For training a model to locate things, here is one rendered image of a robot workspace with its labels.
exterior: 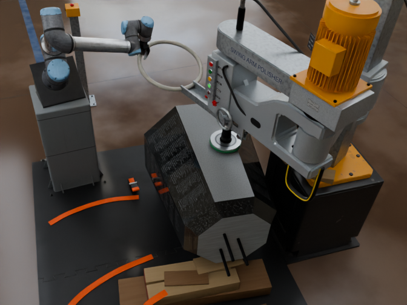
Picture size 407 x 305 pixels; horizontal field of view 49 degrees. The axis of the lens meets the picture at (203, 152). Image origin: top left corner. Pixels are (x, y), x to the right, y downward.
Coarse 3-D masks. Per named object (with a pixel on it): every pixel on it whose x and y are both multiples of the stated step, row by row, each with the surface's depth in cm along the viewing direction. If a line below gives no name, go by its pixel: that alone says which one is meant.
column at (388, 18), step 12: (384, 0) 232; (396, 0) 232; (384, 12) 235; (396, 12) 243; (384, 24) 238; (384, 36) 248; (372, 48) 249; (384, 48) 260; (372, 60) 254; (348, 132) 293; (336, 144) 298; (348, 144) 310; (336, 156) 303
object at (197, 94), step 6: (198, 84) 316; (186, 90) 310; (192, 90) 318; (198, 90) 318; (204, 90) 312; (192, 96) 307; (198, 96) 312; (204, 96) 312; (198, 102) 304; (204, 102) 299; (204, 108) 301; (228, 126) 286; (234, 126) 281; (234, 132) 283; (246, 132) 278; (246, 138) 276
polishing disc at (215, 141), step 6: (216, 132) 311; (210, 138) 306; (216, 138) 306; (234, 138) 308; (216, 144) 302; (222, 144) 302; (228, 144) 302; (234, 144) 303; (222, 150) 299; (228, 150) 298
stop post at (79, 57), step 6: (66, 6) 405; (72, 6) 405; (78, 6) 406; (66, 12) 404; (72, 12) 404; (78, 12) 406; (72, 18) 410; (78, 18) 412; (72, 24) 413; (78, 24) 415; (72, 30) 417; (78, 30) 419; (78, 36) 423; (78, 54) 435; (78, 60) 439; (78, 66) 444; (84, 66) 446; (78, 72) 448; (84, 72) 450; (84, 78) 455; (84, 84) 459; (84, 90) 464; (90, 96) 485; (90, 102) 477
